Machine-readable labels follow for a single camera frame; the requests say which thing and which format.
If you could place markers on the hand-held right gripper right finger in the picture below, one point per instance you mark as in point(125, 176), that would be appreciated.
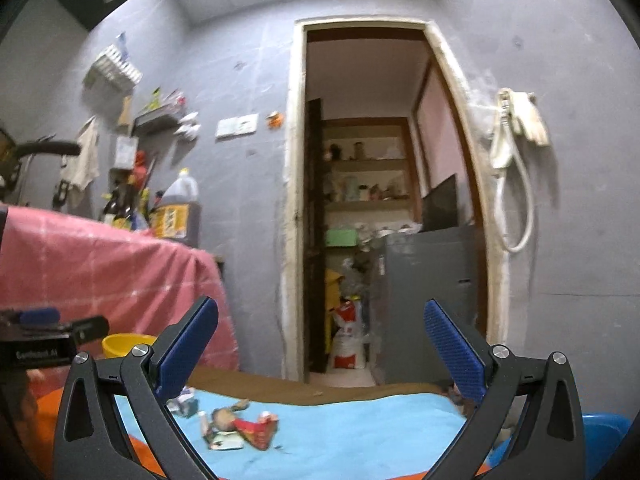
point(450, 355)

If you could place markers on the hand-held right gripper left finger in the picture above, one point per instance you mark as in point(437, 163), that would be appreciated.
point(187, 345)

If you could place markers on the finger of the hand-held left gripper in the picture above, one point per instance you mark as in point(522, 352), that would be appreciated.
point(37, 317)
point(92, 329)

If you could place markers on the white green wrapper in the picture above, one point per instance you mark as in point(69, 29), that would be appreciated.
point(225, 441)

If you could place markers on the blue plastic basin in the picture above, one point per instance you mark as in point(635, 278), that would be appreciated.
point(605, 445)

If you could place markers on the yellow bowl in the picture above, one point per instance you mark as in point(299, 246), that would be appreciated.
point(120, 344)

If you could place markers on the pink checked cloth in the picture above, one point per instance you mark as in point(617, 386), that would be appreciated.
point(100, 270)

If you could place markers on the grey refrigerator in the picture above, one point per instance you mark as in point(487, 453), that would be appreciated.
point(425, 300)

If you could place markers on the red white sack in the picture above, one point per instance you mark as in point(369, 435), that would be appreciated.
point(347, 340)

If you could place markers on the striped blanket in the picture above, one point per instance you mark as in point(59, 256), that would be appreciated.
point(350, 425)

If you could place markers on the large cooking oil bottle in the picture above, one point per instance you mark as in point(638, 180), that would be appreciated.
point(177, 215)

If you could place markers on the yellow bag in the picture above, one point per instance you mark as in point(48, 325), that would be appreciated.
point(332, 290)

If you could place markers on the green box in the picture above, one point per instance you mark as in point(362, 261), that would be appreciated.
point(342, 238)

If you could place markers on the white hanging towel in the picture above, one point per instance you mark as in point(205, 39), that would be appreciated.
point(82, 160)

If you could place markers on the dark brown door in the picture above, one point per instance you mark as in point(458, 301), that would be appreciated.
point(315, 235)

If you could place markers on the pale blue jug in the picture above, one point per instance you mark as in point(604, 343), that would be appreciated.
point(351, 189)

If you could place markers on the wooden shelf unit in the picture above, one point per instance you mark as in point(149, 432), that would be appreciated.
point(370, 164)

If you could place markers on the white hanging plastic bags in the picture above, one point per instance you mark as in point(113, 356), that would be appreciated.
point(189, 127)

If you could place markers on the brown jar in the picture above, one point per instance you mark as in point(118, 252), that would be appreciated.
point(359, 150)

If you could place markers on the cream rubber glove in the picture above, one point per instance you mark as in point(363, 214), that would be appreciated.
point(532, 120)

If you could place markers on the white door frame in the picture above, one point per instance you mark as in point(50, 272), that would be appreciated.
point(295, 210)

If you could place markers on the grey wall shelf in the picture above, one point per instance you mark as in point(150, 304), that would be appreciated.
point(155, 121)

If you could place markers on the white wall socket plate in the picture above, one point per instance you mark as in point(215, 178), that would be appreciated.
point(237, 126)

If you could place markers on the orange wall hook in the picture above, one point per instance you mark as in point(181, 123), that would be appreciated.
point(274, 119)

